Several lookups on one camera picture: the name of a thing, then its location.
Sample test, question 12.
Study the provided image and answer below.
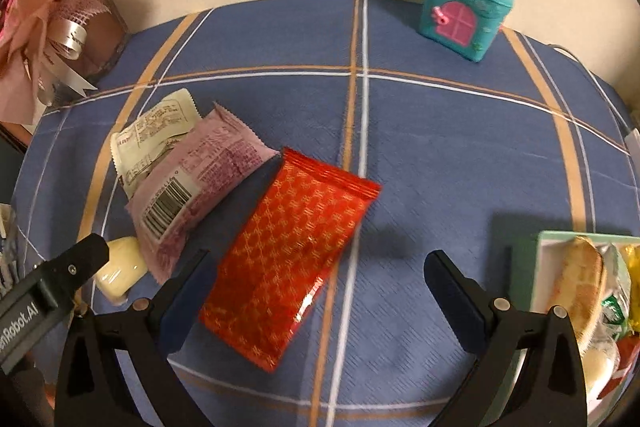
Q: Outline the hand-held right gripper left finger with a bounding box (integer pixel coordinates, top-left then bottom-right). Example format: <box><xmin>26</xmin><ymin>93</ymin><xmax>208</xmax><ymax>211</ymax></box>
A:
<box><xmin>54</xmin><ymin>249</ymin><xmax>218</xmax><ymax>427</ymax></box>

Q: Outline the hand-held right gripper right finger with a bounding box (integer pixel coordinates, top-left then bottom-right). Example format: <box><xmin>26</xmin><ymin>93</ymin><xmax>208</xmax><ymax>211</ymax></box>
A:
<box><xmin>423</xmin><ymin>249</ymin><xmax>588</xmax><ymax>427</ymax></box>

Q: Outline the white tray with teal rim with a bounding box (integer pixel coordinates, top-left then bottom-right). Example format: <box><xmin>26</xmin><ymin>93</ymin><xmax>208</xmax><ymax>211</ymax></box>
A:
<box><xmin>530</xmin><ymin>230</ymin><xmax>640</xmax><ymax>415</ymax></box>

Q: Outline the red gold-patterned snack packet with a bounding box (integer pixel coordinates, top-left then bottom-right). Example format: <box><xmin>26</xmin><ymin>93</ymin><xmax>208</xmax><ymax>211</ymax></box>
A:
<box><xmin>199</xmin><ymin>147</ymin><xmax>383</xmax><ymax>374</ymax></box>

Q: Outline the beige snack packet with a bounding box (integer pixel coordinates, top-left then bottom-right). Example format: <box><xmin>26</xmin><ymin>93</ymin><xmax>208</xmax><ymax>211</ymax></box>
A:
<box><xmin>547</xmin><ymin>235</ymin><xmax>608</xmax><ymax>355</ymax></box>

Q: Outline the clear packet with white bun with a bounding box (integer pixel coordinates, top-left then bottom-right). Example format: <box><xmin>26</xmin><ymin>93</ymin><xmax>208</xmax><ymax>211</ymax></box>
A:
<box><xmin>582</xmin><ymin>337</ymin><xmax>621</xmax><ymax>395</ymax></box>

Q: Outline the green and white snack packet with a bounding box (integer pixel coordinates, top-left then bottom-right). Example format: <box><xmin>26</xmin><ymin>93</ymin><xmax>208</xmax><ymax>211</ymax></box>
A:
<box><xmin>600</xmin><ymin>244</ymin><xmax>633</xmax><ymax>343</ymax></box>

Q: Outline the yellow snack packet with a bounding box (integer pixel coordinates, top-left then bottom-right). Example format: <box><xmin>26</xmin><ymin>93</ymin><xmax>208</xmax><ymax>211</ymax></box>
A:
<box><xmin>620</xmin><ymin>244</ymin><xmax>640</xmax><ymax>335</ymax></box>

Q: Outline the red packet with white label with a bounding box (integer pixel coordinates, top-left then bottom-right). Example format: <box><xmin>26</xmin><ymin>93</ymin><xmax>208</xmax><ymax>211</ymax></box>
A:
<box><xmin>595</xmin><ymin>334</ymin><xmax>640</xmax><ymax>400</ymax></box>

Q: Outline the small white candy packet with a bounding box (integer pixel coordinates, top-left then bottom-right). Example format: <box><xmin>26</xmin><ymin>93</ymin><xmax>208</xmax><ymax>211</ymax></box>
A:
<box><xmin>94</xmin><ymin>236</ymin><xmax>149</xmax><ymax>306</ymax></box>

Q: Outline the pink snack packet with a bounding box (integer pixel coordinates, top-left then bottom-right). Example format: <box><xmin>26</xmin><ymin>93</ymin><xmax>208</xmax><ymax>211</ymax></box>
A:
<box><xmin>124</xmin><ymin>102</ymin><xmax>281</xmax><ymax>285</ymax></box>

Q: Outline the cream snack packet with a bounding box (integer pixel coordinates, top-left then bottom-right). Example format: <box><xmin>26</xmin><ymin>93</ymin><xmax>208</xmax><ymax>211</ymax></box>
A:
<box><xmin>110</xmin><ymin>89</ymin><xmax>203</xmax><ymax>200</ymax></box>

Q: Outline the blue checked tablecloth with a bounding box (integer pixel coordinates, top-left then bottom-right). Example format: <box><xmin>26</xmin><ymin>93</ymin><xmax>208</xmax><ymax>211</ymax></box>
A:
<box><xmin>10</xmin><ymin>0</ymin><xmax>640</xmax><ymax>427</ymax></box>

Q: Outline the pink paper bouquet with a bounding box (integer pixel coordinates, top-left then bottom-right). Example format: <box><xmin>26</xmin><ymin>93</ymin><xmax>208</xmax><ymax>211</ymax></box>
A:
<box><xmin>0</xmin><ymin>0</ymin><xmax>138</xmax><ymax>125</ymax></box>

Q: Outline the teal toy house box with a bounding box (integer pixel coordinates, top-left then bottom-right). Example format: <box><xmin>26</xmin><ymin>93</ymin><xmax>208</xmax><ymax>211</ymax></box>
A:
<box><xmin>419</xmin><ymin>0</ymin><xmax>516</xmax><ymax>64</ymax></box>

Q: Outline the white cable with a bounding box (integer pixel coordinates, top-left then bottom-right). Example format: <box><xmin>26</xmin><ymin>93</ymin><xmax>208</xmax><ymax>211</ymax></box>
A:
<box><xmin>547</xmin><ymin>44</ymin><xmax>636</xmax><ymax>132</ymax></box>

